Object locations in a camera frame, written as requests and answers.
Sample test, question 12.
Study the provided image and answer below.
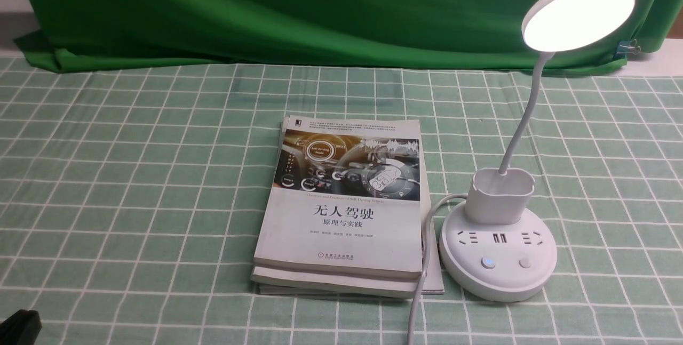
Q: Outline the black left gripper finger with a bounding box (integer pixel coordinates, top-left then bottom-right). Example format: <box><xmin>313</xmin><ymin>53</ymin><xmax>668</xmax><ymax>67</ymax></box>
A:
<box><xmin>1</xmin><ymin>309</ymin><xmax>42</xmax><ymax>344</ymax></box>

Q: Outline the white desk lamp with socket base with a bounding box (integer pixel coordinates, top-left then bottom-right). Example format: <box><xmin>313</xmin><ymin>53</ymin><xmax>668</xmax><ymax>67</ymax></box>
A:
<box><xmin>439</xmin><ymin>0</ymin><xmax>635</xmax><ymax>303</ymax></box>

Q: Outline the top white self-driving book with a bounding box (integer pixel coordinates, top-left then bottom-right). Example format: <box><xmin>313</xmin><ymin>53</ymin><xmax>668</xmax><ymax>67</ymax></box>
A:
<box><xmin>253</xmin><ymin>116</ymin><xmax>424</xmax><ymax>279</ymax></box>

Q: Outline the green backdrop cloth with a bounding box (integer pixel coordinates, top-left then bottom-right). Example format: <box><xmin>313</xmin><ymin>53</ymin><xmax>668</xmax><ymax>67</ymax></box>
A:
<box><xmin>15</xmin><ymin>0</ymin><xmax>681</xmax><ymax>75</ymax></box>

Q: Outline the blue binder clip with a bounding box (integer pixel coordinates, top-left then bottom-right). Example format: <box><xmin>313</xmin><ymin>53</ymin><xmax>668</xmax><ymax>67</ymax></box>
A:
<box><xmin>613</xmin><ymin>39</ymin><xmax>641</xmax><ymax>59</ymax></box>

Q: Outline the white lamp power cable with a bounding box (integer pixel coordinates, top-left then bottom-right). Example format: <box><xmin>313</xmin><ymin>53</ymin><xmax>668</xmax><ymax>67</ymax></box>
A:
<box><xmin>407</xmin><ymin>192</ymin><xmax>469</xmax><ymax>345</ymax></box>

